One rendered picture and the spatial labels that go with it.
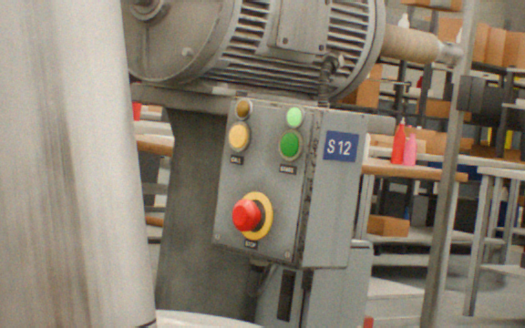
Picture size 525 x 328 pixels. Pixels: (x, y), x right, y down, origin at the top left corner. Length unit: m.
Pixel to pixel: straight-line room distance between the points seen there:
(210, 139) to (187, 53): 0.21
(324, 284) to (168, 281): 0.27
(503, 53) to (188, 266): 9.54
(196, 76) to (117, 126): 1.11
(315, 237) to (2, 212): 0.94
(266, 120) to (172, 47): 0.23
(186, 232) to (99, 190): 1.28
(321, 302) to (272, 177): 0.31
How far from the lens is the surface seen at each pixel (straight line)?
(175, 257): 1.86
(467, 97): 4.69
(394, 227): 8.22
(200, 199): 1.82
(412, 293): 5.69
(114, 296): 0.57
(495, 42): 11.00
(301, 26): 1.71
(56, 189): 0.55
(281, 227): 1.47
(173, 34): 1.66
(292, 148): 1.45
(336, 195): 1.48
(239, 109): 1.52
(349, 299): 1.78
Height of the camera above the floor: 1.12
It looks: 3 degrees down
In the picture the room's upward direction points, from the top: 8 degrees clockwise
